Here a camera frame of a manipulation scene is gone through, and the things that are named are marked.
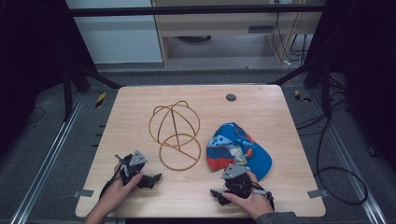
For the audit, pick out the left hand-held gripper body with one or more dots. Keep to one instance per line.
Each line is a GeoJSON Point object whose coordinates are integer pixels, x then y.
{"type": "Point", "coordinates": [133, 168]}

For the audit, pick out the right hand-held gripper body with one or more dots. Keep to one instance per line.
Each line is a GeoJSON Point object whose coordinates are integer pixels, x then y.
{"type": "Point", "coordinates": [238, 183]}

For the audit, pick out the person's right hand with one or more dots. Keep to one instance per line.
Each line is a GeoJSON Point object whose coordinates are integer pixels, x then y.
{"type": "Point", "coordinates": [252, 205]}

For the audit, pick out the person's left hand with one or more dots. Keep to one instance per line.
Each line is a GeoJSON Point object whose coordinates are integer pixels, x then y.
{"type": "Point", "coordinates": [116, 194]}

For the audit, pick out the blue and red cap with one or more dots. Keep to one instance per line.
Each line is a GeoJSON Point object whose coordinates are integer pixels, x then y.
{"type": "Point", "coordinates": [255, 155]}

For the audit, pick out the grey tape piece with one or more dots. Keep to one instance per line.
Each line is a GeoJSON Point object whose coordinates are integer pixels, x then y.
{"type": "Point", "coordinates": [317, 193]}
{"type": "Point", "coordinates": [83, 193]}

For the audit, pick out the yellow and black tape strip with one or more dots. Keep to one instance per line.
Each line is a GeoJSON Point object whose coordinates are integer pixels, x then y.
{"type": "Point", "coordinates": [100, 100]}
{"type": "Point", "coordinates": [300, 96]}

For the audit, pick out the white cabinet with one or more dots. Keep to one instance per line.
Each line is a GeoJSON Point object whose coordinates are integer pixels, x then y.
{"type": "Point", "coordinates": [121, 40]}

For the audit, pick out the black curtain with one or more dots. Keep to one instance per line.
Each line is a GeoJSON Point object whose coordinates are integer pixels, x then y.
{"type": "Point", "coordinates": [31, 62]}
{"type": "Point", "coordinates": [367, 77]}

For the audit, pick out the aluminium floor rail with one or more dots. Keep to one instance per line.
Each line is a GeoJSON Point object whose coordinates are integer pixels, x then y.
{"type": "Point", "coordinates": [46, 158]}
{"type": "Point", "coordinates": [351, 161]}

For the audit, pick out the black metal frame stand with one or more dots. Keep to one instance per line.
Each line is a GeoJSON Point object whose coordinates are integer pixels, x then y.
{"type": "Point", "coordinates": [325, 93]}
{"type": "Point", "coordinates": [67, 93]}

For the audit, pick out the black horizontal frame bar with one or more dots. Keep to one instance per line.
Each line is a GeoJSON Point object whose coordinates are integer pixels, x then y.
{"type": "Point", "coordinates": [186, 10]}

